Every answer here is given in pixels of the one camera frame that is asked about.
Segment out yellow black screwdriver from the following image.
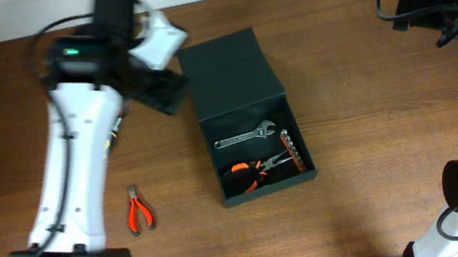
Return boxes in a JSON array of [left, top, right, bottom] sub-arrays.
[[105, 116, 123, 156]]

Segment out black box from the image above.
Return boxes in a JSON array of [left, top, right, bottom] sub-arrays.
[[179, 29, 318, 207]]

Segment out silver adjustable wrench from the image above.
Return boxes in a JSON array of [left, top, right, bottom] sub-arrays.
[[214, 119, 276, 150]]

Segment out orange black needle-nose pliers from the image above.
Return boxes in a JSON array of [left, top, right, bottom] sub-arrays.
[[221, 152, 294, 197]]

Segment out red handled cutting pliers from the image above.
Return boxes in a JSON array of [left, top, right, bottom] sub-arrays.
[[128, 186, 155, 237]]

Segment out orange socket bit rail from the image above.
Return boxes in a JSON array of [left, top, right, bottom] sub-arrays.
[[279, 129, 307, 173]]

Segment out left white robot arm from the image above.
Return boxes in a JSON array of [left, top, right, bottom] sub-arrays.
[[9, 12, 187, 257]]

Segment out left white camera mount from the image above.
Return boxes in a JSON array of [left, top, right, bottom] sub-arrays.
[[128, 10, 188, 71]]

